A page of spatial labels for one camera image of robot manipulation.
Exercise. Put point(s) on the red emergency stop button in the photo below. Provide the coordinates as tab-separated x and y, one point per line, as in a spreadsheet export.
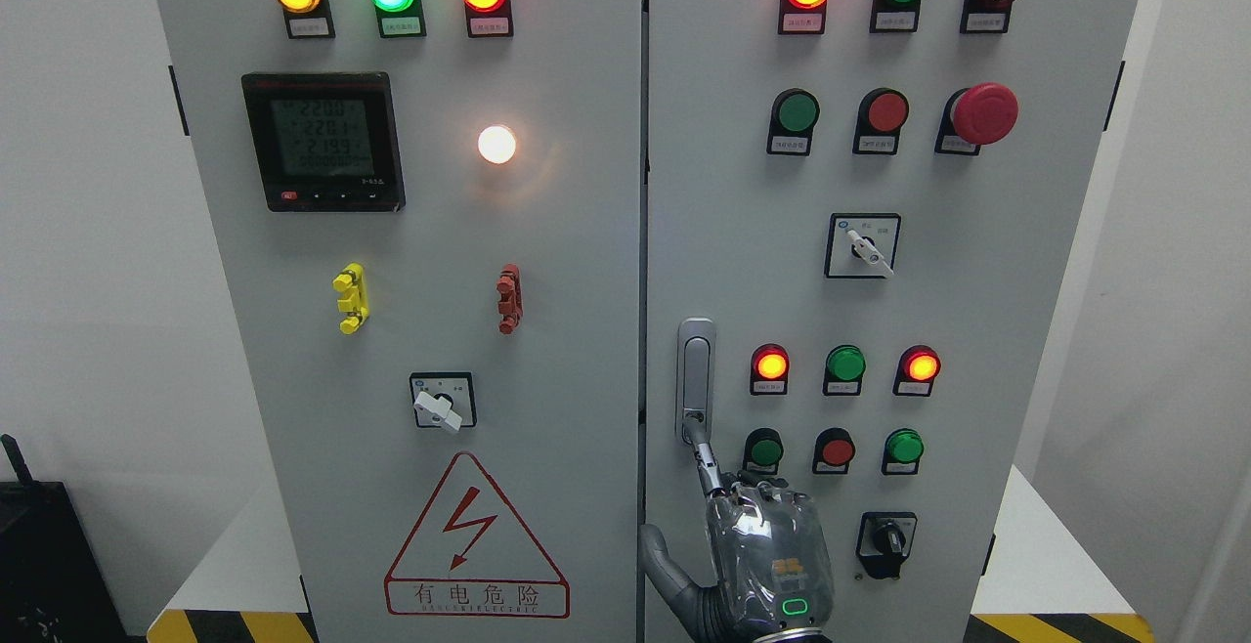
977	116

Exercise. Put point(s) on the green lit indicator light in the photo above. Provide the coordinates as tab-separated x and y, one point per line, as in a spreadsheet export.
399	18

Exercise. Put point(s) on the yellow indicator light top left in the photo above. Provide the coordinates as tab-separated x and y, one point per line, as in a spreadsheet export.
307	19

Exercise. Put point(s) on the grey cabinet door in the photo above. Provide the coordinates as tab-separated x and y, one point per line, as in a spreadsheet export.
557	400
739	236

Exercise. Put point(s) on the green push button upper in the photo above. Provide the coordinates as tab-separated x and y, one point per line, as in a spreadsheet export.
793	116

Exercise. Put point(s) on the upper right selector switch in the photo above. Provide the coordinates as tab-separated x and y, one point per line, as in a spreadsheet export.
862	246

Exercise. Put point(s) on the lower right black selector switch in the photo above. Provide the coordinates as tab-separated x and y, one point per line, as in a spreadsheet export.
884	542

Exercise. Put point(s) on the red lit indicator lower left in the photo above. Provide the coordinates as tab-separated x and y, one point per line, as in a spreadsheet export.
769	371

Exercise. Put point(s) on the red push button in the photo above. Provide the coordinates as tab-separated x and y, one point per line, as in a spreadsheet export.
880	118
832	452

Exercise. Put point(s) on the black box at left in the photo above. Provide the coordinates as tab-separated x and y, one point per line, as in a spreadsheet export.
52	589

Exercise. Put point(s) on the red indicator light left door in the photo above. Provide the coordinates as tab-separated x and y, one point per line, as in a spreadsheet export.
489	18

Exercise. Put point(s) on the red lit indicator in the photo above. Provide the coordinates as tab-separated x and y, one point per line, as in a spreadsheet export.
916	372
769	371

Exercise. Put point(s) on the grey left cabinet door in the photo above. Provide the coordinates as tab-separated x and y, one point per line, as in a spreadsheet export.
557	400

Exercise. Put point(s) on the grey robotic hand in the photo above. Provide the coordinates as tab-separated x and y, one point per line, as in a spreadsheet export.
770	555

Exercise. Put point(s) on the white lit indicator light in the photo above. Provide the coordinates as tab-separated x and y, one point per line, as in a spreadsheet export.
497	144

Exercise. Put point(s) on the green indicator lower middle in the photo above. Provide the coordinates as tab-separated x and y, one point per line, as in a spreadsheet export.
844	371

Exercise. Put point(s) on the grey right cabinet door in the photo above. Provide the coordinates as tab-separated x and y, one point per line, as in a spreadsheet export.
739	236

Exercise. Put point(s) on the yellow terminal connector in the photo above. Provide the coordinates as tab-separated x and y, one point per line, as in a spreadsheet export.
353	301

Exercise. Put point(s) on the red electric hazard warning sticker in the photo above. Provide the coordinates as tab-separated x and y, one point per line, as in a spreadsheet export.
470	554

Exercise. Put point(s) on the left door selector switch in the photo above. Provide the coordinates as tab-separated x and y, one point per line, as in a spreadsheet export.
444	400

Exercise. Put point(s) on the red lit indicator lower right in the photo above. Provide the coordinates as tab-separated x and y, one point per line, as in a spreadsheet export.
916	372

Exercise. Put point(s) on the red push button lower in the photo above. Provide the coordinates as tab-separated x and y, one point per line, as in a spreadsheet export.
832	452

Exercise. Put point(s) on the red push button upper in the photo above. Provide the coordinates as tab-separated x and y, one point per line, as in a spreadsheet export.
880	118

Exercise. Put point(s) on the green push button lower right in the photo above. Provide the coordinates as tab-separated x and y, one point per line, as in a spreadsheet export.
902	453

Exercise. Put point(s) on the black digital power meter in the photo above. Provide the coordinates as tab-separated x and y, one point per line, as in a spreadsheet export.
325	141

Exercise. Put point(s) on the silver door handle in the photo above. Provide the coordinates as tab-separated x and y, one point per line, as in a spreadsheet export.
695	344

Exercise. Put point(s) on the red terminal connector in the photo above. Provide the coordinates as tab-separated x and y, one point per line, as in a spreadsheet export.
510	302

